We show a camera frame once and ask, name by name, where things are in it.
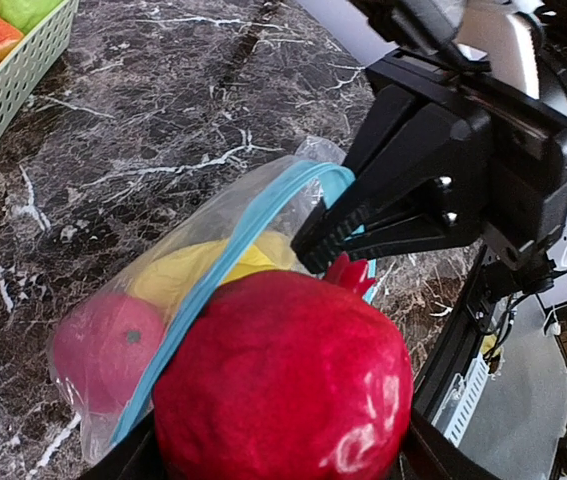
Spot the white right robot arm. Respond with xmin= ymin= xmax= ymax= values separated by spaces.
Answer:
xmin=292 ymin=1 xmax=567 ymax=299

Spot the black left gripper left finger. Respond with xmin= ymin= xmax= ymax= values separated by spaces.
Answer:
xmin=78 ymin=414 xmax=163 ymax=480

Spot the yellow lemon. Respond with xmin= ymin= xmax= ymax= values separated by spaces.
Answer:
xmin=126 ymin=231 xmax=297 ymax=324

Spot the red apple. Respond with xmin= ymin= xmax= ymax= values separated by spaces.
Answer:
xmin=50 ymin=292 xmax=164 ymax=415

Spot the green apple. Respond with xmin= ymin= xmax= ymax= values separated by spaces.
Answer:
xmin=0 ymin=0 xmax=61 ymax=34

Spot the large clear zip bag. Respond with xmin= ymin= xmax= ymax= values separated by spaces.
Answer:
xmin=67 ymin=137 xmax=355 ymax=464

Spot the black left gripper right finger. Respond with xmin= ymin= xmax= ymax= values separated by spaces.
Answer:
xmin=400 ymin=410 xmax=498 ymax=480

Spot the black table front rail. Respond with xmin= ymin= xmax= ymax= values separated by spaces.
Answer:
xmin=413 ymin=246 xmax=500 ymax=421

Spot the white slotted cable duct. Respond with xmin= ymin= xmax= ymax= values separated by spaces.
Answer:
xmin=432 ymin=352 xmax=489 ymax=447

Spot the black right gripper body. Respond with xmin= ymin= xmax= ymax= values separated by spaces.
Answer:
xmin=365 ymin=51 xmax=567 ymax=297

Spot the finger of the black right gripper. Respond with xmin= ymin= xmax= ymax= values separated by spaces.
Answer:
xmin=293 ymin=103 xmax=493 ymax=260
xmin=307 ymin=199 xmax=483 ymax=273

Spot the green perforated plastic basket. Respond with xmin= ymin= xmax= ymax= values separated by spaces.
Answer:
xmin=0 ymin=1 xmax=79 ymax=138

